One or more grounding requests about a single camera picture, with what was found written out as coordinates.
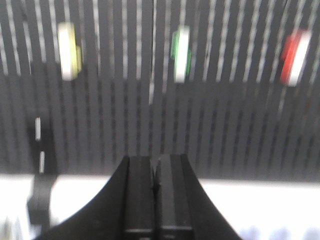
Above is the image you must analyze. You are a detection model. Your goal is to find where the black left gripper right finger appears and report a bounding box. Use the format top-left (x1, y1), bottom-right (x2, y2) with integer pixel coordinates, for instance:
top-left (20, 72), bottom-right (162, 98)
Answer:
top-left (154, 154), bottom-right (240, 240)

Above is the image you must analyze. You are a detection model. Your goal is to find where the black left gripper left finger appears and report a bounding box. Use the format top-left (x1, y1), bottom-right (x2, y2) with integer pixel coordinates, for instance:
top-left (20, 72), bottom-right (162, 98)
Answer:
top-left (36, 156), bottom-right (157, 240)

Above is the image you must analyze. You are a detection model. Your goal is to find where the white standing desk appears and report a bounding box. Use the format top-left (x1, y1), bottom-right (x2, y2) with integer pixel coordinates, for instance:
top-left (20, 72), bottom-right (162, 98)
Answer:
top-left (0, 174), bottom-right (320, 240)

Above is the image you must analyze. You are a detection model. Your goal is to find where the left black desk clamp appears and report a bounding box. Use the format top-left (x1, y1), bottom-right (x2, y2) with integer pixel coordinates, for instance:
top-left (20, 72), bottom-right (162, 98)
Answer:
top-left (27, 115), bottom-right (58, 232)

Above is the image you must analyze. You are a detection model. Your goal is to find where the black perforated pegboard panel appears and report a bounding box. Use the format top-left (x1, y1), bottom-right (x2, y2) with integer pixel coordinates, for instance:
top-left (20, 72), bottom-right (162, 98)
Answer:
top-left (0, 0), bottom-right (320, 182)

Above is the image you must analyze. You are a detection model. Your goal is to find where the green-backed white rocker switch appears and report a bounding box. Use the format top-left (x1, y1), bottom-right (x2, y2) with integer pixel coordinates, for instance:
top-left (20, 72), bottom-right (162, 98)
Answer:
top-left (170, 25), bottom-right (192, 83)

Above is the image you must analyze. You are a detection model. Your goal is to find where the yellow-backed white rocker switch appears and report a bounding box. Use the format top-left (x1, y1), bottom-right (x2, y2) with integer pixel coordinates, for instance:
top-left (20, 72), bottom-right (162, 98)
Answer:
top-left (57, 22), bottom-right (82, 81)

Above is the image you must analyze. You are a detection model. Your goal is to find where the red-backed white rocker switch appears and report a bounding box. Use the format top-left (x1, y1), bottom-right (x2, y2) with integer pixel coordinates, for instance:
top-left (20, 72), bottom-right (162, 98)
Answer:
top-left (280, 29), bottom-right (312, 87)

